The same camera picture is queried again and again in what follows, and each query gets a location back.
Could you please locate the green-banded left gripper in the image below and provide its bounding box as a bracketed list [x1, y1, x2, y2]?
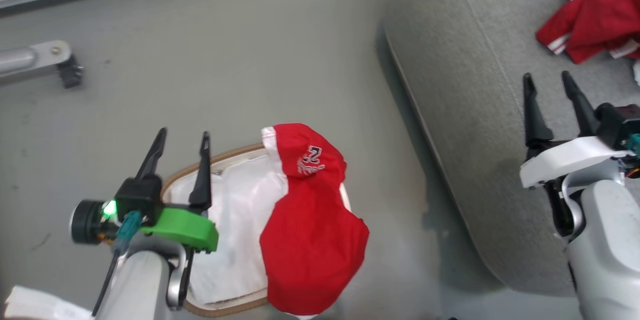
[115, 127, 220, 254]

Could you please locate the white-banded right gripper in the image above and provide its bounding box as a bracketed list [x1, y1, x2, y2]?
[519, 70, 640, 190]

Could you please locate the grey fabric sofa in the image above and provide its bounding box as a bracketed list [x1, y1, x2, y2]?
[382, 0, 640, 296]

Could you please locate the white laundry basket tan rim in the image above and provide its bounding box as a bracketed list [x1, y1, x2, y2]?
[161, 143, 354, 317]

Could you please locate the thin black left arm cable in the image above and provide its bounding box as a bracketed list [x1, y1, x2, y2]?
[91, 249, 122, 316]

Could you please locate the grey metal leg with caster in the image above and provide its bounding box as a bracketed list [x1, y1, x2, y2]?
[0, 40, 84, 89]

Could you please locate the red and white jersey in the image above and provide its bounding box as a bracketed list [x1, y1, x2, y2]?
[535, 0, 640, 65]

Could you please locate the red and white shirt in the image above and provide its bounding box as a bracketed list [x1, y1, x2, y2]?
[259, 123, 370, 316]

